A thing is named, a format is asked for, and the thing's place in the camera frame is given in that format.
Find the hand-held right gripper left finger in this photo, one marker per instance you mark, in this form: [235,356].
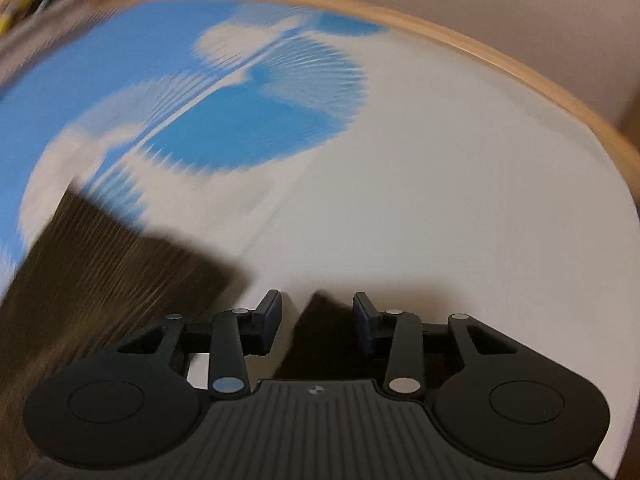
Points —
[270,312]

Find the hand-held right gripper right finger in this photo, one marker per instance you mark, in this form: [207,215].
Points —
[361,316]

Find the blue and white patterned blanket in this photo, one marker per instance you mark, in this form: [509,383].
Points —
[425,185]

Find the wooden bed frame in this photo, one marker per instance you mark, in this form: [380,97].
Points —
[450,35]

